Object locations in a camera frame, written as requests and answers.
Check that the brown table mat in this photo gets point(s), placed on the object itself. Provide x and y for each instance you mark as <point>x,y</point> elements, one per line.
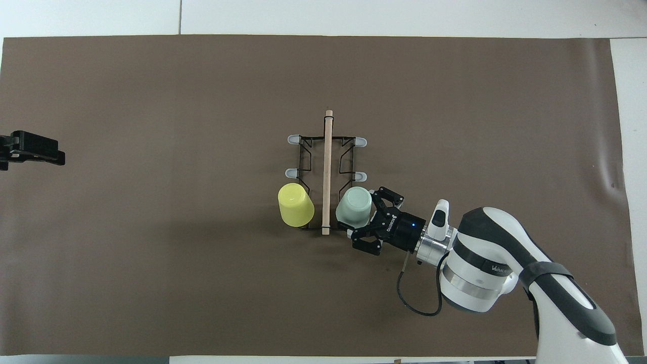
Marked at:
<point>202,278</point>

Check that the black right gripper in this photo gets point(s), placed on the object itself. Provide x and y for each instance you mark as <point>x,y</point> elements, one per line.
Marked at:
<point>402,230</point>

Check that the yellow plastic cup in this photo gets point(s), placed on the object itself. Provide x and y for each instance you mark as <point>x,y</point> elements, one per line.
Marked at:
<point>295,205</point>

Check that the pale green plastic cup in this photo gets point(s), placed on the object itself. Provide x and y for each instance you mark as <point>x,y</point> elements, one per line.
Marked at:
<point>354,207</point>

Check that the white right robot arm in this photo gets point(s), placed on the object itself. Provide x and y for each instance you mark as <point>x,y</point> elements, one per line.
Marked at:
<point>505,263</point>

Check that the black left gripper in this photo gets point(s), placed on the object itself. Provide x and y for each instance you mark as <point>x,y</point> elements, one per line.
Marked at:
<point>5,144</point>

